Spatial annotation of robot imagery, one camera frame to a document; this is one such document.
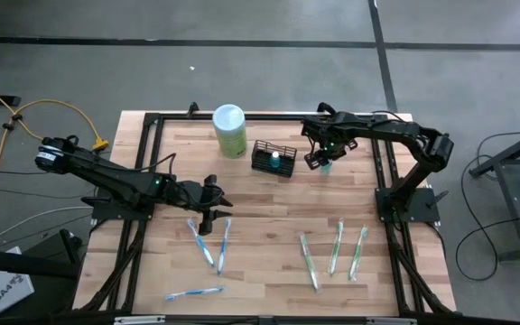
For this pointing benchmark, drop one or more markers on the clear plastic bag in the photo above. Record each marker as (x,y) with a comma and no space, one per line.
(224,246)

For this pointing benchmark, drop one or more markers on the green disinfecting wipes canister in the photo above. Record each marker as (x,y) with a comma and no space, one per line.
(229,131)

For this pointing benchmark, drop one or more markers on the black aluminium table frame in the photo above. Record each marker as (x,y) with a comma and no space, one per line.
(278,118)

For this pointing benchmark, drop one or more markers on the blue mouthwash bottle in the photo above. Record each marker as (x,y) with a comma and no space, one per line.
(327,169)
(275,158)

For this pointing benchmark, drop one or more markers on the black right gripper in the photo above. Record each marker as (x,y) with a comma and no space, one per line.
(330,146)

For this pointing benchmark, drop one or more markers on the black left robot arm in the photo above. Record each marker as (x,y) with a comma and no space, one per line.
(106,176)

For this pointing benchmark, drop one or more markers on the silver bracket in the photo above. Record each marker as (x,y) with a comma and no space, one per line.
(391,321)
(138,320)

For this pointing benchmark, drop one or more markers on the green toothbrush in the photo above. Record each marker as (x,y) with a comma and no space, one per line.
(336,248)
(309,262)
(358,253)

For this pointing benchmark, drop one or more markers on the black side table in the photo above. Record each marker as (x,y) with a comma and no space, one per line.
(508,153)

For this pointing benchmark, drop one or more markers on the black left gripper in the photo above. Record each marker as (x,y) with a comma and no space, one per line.
(194,196)

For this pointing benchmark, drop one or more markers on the black floor stand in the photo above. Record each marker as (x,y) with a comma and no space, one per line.
(16,264)

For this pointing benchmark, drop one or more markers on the blue toothbrush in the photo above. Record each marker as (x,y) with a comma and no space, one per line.
(202,246)
(194,293)

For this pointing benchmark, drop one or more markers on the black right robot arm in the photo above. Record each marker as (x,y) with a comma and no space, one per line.
(386,131)

